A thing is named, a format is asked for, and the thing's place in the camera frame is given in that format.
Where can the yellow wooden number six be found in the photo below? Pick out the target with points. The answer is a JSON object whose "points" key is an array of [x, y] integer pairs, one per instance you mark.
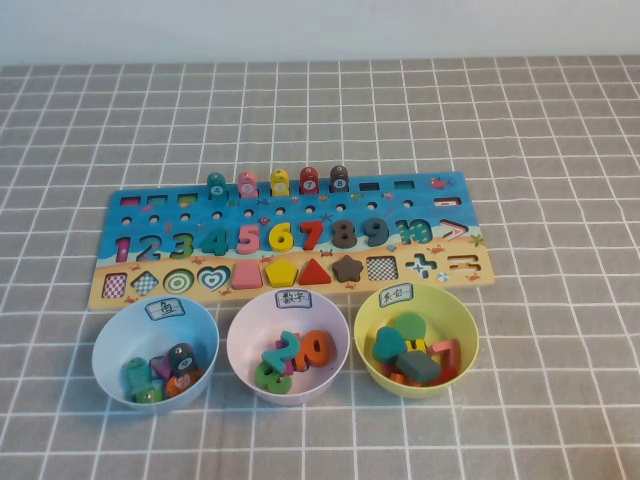
{"points": [[280, 242]]}

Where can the yellow wooden pentagon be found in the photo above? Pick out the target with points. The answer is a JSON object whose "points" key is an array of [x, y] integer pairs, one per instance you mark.
{"points": [[281, 274]]}

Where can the purple fish peg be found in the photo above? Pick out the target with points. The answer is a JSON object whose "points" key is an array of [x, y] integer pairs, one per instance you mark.
{"points": [[162, 367]]}

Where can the dark green wooden circle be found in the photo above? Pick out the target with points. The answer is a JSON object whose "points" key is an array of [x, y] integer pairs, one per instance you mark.
{"points": [[412, 327]]}

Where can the teal wooden heart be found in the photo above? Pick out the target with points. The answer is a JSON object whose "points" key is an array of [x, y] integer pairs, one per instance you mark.
{"points": [[387, 346]]}

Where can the teal wooden number two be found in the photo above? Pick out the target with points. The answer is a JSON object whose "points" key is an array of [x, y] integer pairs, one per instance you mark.
{"points": [[280, 352]]}

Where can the orange wooden piece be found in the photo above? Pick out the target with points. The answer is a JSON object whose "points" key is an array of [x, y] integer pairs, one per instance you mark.
{"points": [[400, 378]]}

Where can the pink fish peg five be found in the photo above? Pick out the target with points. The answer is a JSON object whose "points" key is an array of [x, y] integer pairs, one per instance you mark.
{"points": [[247, 185]]}

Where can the red wooden piece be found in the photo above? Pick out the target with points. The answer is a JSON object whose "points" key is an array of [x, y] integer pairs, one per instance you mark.
{"points": [[449, 376]]}

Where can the yellow fish peg six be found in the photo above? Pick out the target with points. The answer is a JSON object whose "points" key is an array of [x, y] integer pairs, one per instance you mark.
{"points": [[279, 183]]}

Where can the coral wooden greater-than sign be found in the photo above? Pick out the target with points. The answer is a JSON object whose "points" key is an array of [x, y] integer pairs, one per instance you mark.
{"points": [[450, 350]]}

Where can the magenta wooden number one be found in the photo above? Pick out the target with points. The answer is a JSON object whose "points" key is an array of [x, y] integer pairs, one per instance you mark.
{"points": [[289, 368]]}

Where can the pink wooden number five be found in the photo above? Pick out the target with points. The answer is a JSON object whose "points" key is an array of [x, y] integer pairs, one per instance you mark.
{"points": [[248, 239]]}

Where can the teal striped fish peg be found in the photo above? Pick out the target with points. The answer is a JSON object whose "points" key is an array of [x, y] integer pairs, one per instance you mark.
{"points": [[136, 375]]}

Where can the red wooden number seven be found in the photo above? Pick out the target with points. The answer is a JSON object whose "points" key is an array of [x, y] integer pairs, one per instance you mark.
{"points": [[312, 235]]}

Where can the slate blue wooden number nine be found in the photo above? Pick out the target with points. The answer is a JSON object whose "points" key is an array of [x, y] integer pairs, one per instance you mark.
{"points": [[381, 231]]}

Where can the pink square block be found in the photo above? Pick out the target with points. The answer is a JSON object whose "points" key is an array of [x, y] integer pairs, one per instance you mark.
{"points": [[247, 277]]}

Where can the brown fish peg eight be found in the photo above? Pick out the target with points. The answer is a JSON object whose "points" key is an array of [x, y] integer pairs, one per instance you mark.
{"points": [[339, 180]]}

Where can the orange wooden number ten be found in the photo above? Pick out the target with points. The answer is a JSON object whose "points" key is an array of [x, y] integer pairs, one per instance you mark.
{"points": [[315, 350]]}

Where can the light blue plastic bowl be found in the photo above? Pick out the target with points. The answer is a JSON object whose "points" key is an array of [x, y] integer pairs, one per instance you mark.
{"points": [[125, 335]]}

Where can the brown wooden star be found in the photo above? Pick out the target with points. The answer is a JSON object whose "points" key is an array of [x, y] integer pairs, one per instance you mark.
{"points": [[347, 269]]}

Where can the pink plastic bowl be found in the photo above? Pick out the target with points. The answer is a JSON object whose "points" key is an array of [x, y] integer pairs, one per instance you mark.
{"points": [[250, 330]]}

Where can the teal fish peg four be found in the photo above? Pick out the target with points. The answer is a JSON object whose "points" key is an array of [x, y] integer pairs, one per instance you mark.
{"points": [[216, 187]]}

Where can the purple wooden piece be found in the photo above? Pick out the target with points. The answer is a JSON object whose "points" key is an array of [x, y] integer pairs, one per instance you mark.
{"points": [[386, 369]]}

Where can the grey checked tablecloth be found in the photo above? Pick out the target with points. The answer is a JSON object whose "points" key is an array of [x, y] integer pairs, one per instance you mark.
{"points": [[550, 350]]}

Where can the red fish peg seven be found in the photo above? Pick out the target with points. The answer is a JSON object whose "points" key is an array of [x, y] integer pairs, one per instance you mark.
{"points": [[309, 181]]}

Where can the dark grey fish peg nine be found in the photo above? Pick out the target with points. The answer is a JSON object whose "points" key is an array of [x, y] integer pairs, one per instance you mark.
{"points": [[180, 357]]}

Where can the green fish peg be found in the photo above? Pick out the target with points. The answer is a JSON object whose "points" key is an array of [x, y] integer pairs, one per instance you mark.
{"points": [[150, 396]]}

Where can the red wooden triangle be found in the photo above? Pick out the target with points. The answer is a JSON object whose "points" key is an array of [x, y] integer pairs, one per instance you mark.
{"points": [[315, 274]]}

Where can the orange fish peg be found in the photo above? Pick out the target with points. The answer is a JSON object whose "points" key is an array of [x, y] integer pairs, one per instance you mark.
{"points": [[180, 384]]}

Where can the brown wooden number eight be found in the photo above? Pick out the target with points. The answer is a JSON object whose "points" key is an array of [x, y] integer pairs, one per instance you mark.
{"points": [[345, 241]]}

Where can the green wooden number eight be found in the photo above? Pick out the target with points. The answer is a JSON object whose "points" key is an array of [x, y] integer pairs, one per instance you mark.
{"points": [[270, 382]]}

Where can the wooden number puzzle board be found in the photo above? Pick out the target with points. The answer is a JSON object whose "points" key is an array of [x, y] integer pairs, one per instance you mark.
{"points": [[350, 205]]}

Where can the yellow wooden block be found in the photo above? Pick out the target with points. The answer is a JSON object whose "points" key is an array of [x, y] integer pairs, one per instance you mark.
{"points": [[415, 346]]}

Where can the grey wooden block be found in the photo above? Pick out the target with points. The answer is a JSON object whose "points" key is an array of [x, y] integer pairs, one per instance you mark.
{"points": [[417, 367]]}

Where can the yellow plastic bowl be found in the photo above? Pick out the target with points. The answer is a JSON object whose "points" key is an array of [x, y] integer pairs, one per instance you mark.
{"points": [[460, 320]]}

